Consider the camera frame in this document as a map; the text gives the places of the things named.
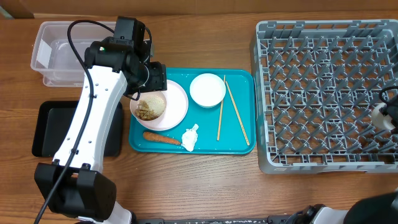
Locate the white cup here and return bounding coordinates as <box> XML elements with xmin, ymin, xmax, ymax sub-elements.
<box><xmin>371</xmin><ymin>103</ymin><xmax>396</xmax><ymax>131</ymax></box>

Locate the pink bowl with food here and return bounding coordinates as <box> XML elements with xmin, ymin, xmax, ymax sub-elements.
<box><xmin>130</xmin><ymin>91</ymin><xmax>167</xmax><ymax>121</ymax></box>

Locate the white bowl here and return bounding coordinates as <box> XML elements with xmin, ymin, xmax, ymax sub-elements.
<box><xmin>189</xmin><ymin>73</ymin><xmax>226</xmax><ymax>108</ymax></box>

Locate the white tissue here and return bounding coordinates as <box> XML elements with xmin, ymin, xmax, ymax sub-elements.
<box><xmin>181</xmin><ymin>124</ymin><xmax>199</xmax><ymax>152</ymax></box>

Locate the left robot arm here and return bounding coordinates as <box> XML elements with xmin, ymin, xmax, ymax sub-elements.
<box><xmin>34</xmin><ymin>17</ymin><xmax>167</xmax><ymax>223</ymax></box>

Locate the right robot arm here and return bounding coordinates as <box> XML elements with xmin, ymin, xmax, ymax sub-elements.
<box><xmin>286</xmin><ymin>88</ymin><xmax>397</xmax><ymax>224</ymax></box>

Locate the grey dishwasher rack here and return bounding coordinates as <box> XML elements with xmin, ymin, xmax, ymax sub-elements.
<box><xmin>250</xmin><ymin>19</ymin><xmax>397</xmax><ymax>174</ymax></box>

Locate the pink plate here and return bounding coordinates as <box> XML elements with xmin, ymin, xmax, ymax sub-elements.
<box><xmin>135</xmin><ymin>80</ymin><xmax>189</xmax><ymax>131</ymax></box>

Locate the orange carrot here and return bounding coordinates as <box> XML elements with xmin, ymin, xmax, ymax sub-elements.
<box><xmin>143</xmin><ymin>131</ymin><xmax>181</xmax><ymax>145</ymax></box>

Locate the teal serving tray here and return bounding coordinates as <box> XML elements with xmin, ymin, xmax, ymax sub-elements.
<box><xmin>128</xmin><ymin>67</ymin><xmax>257</xmax><ymax>156</ymax></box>

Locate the clear plastic bin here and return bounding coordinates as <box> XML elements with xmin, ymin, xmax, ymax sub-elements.
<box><xmin>30</xmin><ymin>21</ymin><xmax>113</xmax><ymax>87</ymax></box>

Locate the black tray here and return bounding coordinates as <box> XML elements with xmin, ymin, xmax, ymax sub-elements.
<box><xmin>32</xmin><ymin>101</ymin><xmax>124</xmax><ymax>157</ymax></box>

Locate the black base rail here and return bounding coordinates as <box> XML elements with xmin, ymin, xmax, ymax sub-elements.
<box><xmin>137</xmin><ymin>215</ymin><xmax>290</xmax><ymax>224</ymax></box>

